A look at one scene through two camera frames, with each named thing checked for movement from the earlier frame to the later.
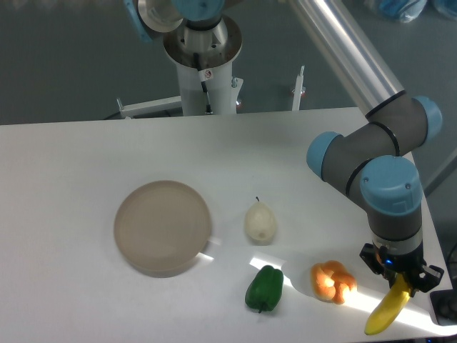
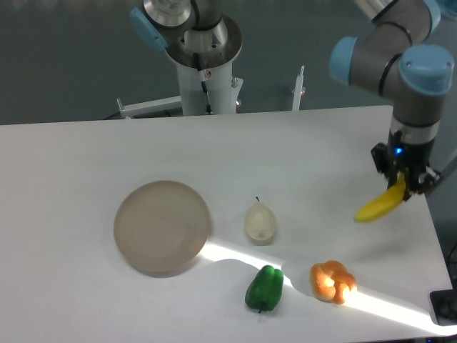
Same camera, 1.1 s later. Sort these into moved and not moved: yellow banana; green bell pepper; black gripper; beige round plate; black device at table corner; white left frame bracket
Moved: yellow banana; black gripper
Not moved: beige round plate; black device at table corner; green bell pepper; white left frame bracket
